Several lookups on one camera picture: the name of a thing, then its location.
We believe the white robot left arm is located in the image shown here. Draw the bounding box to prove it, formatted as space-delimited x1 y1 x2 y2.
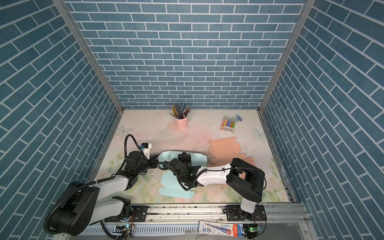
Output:
43 143 158 236

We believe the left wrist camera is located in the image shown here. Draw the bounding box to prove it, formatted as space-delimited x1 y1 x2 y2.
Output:
141 143 152 160

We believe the pink metal pencil bucket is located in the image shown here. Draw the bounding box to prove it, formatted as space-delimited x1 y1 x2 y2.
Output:
175 118 189 130

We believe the aluminium corner post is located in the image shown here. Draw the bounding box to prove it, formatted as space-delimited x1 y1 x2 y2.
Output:
259 0 316 113
52 0 124 113

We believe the bundle of coloured pencils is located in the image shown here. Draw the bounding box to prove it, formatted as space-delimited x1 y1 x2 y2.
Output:
171 103 191 120

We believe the light blue paper box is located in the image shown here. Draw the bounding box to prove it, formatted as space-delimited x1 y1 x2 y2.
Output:
158 151 208 199

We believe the pink flat paper box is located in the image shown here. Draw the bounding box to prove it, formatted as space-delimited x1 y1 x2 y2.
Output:
208 137 257 167

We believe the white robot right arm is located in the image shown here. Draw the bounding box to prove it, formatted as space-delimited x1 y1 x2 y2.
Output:
157 152 267 221

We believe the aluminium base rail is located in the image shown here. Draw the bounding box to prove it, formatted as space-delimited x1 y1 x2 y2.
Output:
80 202 310 224

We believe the right aluminium corner post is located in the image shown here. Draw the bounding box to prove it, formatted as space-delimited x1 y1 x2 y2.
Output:
259 0 316 113

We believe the left aluminium corner post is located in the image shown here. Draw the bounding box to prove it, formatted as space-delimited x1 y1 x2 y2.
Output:
52 0 124 113

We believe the pack of coloured markers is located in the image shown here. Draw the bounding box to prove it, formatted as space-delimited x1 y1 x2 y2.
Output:
220 116 236 134

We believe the white toothpaste style box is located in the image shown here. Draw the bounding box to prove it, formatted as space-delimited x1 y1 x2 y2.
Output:
199 221 244 237

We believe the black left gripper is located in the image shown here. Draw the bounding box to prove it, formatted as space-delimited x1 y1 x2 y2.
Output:
134 154 164 177

